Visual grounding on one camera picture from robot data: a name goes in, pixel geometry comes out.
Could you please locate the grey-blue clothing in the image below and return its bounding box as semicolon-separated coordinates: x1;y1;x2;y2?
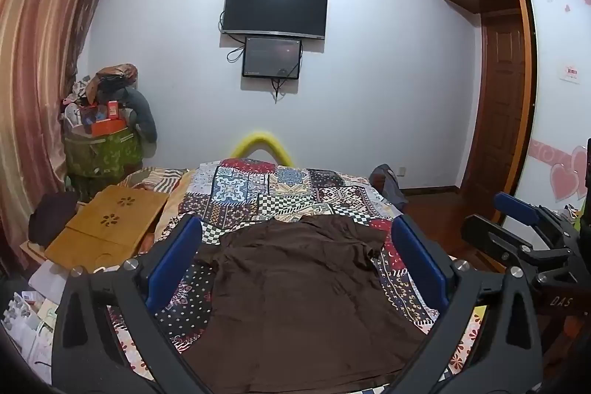
369;164;409;211

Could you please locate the brown shirt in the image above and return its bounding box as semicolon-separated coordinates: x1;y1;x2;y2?
182;214;428;390

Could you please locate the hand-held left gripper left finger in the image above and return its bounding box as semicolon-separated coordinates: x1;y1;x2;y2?
51;214;218;394

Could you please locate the small black monitor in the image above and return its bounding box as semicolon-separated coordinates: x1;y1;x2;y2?
242;36;303;80

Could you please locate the black monitor cable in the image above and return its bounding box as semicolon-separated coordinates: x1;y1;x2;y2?
271;68;288;102

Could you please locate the patchwork bedspread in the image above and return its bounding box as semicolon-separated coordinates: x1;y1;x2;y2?
152;158;446;378

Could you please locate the dark cloth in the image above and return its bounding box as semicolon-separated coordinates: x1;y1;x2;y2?
28;191;79;248

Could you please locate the pile of white papers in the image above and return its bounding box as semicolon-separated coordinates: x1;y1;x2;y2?
0;260;70;376

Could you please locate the striped pink curtain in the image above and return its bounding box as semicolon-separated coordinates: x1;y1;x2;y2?
0;0;123;270

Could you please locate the green patterned bag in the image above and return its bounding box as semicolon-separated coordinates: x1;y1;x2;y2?
64;126;144;180

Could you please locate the white heart-print sliding door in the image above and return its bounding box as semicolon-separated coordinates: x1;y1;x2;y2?
512;0;591;219

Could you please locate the black wall television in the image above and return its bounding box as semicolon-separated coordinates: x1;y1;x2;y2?
219;0;329;41

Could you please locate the wooden lap desk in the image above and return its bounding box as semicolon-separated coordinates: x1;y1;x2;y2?
45;185;169;272

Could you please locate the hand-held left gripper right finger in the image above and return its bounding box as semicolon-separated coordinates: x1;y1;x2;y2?
376;214;544;394

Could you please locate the orange box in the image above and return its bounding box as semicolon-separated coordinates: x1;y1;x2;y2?
83;117;127;137

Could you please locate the grey garment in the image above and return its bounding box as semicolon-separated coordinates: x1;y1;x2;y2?
117;88;158;143

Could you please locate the pile of clothes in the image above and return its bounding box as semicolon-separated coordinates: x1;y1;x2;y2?
60;62;139;109

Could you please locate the brown wooden door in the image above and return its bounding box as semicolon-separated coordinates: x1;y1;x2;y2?
462;11;532;210

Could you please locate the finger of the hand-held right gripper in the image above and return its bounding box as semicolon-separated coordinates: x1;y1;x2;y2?
492;192;561;233
461;214;568;284

